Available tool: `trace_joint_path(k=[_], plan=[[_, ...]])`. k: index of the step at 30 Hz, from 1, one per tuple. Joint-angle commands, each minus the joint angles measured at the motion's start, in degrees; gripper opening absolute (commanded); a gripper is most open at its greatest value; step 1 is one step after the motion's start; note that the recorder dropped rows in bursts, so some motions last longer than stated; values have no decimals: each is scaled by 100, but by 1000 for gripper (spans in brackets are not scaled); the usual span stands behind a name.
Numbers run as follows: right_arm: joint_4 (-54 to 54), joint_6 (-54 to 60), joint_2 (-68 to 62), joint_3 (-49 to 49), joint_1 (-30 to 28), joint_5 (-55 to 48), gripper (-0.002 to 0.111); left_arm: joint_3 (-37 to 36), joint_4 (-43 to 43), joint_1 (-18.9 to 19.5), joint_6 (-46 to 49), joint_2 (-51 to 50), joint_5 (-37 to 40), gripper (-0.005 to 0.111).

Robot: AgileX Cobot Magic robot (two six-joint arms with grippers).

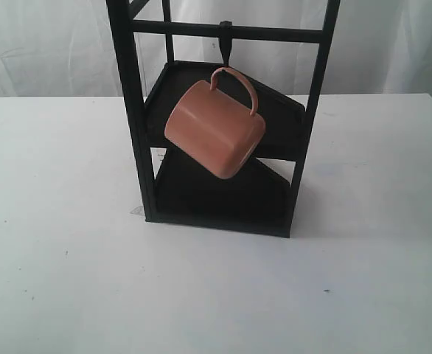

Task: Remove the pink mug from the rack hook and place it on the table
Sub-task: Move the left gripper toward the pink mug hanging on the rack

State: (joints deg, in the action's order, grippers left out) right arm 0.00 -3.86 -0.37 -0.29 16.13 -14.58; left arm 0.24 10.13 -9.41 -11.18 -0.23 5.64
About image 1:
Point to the black metal shelf rack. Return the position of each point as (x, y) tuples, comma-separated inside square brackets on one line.
[(158, 61)]

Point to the terracotta ceramic mug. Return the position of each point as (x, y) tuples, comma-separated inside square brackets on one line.
[(213, 128)]

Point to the white backdrop curtain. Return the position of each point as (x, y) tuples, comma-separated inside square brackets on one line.
[(65, 48)]

